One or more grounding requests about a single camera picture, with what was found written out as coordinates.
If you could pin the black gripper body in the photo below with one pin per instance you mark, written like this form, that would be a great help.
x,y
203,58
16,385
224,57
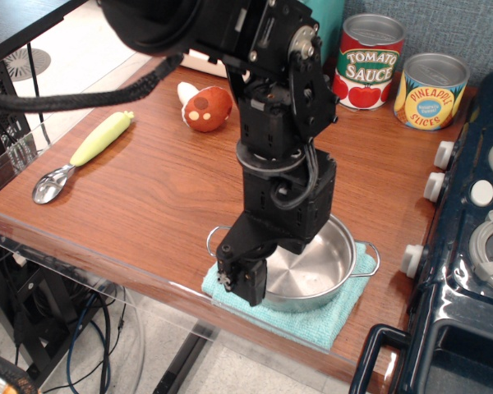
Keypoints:
x,y
266,222

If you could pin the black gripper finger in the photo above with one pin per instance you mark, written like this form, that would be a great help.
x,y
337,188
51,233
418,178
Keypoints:
x,y
250,280
228,275

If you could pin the brown plush mushroom toy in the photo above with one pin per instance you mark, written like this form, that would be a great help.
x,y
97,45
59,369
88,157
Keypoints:
x,y
204,110

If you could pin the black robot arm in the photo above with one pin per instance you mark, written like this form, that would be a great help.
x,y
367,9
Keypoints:
x,y
272,55

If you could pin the stainless steel pot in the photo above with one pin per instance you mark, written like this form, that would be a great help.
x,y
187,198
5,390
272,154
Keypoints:
x,y
330,263

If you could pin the teal folded cloth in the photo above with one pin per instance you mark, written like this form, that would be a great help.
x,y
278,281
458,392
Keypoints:
x,y
317,328

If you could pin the tomato sauce can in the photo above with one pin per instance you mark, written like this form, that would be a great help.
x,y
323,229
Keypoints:
x,y
369,52

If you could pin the pineapple slices can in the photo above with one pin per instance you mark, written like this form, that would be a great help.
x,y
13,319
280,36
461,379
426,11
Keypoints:
x,y
430,90

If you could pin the toy microwave oven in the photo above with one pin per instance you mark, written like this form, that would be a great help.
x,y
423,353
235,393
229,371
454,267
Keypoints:
x,y
329,15

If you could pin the dark blue toy stove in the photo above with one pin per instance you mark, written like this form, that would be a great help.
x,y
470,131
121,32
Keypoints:
x,y
448,344

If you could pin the green handled metal spoon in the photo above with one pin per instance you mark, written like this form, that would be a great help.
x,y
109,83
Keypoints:
x,y
51,184

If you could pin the black table frame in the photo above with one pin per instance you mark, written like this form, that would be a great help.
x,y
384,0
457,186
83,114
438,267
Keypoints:
x,y
43,311

